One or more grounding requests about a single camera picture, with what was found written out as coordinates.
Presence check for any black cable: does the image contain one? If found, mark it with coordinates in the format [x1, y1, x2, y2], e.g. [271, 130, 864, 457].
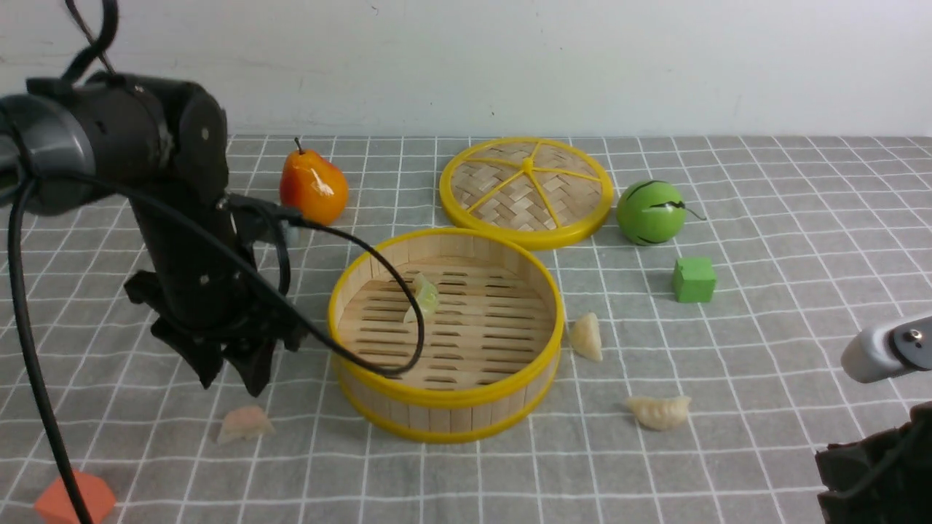
[0, 0, 426, 524]

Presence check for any bamboo steamer tray yellow rim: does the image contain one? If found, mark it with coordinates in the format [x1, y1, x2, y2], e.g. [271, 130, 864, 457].
[333, 228, 564, 444]

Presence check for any green dumpling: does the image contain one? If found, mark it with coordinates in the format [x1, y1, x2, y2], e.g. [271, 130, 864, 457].
[411, 273, 440, 322]

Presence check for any grey checkered tablecloth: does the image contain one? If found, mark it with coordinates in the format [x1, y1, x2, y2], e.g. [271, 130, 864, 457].
[21, 135, 931, 523]

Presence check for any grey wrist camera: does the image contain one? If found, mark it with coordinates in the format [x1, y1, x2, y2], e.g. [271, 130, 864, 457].
[841, 313, 931, 384]

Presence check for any pink dumpling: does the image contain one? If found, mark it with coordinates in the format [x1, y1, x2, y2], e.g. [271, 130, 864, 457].
[216, 405, 276, 445]

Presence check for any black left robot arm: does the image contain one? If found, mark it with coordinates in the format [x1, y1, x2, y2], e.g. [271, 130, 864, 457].
[2, 71, 307, 396]

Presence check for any orange yellow pear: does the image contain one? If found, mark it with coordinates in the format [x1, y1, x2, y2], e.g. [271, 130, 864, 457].
[279, 137, 350, 226]

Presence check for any orange foam block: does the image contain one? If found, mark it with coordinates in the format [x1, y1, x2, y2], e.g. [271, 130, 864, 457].
[33, 470, 117, 524]

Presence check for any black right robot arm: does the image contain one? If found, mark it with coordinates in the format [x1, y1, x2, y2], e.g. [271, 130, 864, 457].
[815, 402, 931, 523]

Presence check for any green foam cube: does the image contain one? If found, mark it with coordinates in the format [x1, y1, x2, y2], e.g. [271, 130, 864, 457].
[672, 258, 718, 303]

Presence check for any woven bamboo steamer lid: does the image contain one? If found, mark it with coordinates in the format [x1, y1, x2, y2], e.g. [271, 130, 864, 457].
[439, 137, 615, 251]

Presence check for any green striped ball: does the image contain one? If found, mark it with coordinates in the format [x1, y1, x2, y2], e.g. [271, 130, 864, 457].
[616, 179, 707, 246]

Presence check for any white pleated dumpling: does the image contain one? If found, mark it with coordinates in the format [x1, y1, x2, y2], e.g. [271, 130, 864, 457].
[625, 396, 692, 431]

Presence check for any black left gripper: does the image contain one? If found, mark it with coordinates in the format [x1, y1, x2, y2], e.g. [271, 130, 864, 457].
[125, 211, 309, 397]

